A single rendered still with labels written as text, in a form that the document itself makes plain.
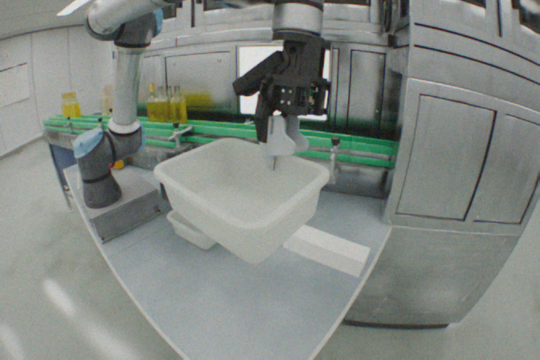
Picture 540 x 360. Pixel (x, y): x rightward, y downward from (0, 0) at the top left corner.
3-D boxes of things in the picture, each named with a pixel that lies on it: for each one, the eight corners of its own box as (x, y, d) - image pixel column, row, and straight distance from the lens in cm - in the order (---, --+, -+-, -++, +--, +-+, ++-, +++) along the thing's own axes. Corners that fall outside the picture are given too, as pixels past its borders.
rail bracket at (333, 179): (337, 183, 103) (344, 129, 95) (333, 206, 89) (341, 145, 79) (326, 182, 103) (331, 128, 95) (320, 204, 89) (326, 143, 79)
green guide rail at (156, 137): (177, 147, 116) (174, 130, 113) (175, 148, 115) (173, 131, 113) (45, 128, 263) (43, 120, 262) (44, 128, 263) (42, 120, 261)
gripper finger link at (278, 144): (286, 183, 37) (295, 118, 34) (254, 171, 40) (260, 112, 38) (296, 178, 39) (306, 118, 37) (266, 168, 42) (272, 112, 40)
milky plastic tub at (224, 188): (256, 288, 31) (252, 236, 24) (159, 213, 45) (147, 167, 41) (330, 217, 41) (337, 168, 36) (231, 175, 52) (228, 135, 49)
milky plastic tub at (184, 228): (250, 221, 88) (249, 199, 83) (207, 259, 76) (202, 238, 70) (212, 206, 97) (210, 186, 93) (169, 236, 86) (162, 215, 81)
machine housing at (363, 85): (460, 150, 198) (468, -35, 209) (494, 193, 147) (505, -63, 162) (174, 117, 231) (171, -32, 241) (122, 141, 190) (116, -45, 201)
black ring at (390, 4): (392, 36, 109) (391, -11, 113) (401, 31, 88) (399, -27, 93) (381, 34, 109) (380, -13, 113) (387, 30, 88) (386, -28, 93)
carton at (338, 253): (357, 277, 71) (363, 262, 67) (282, 247, 76) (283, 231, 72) (365, 263, 75) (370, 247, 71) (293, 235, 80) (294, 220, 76)
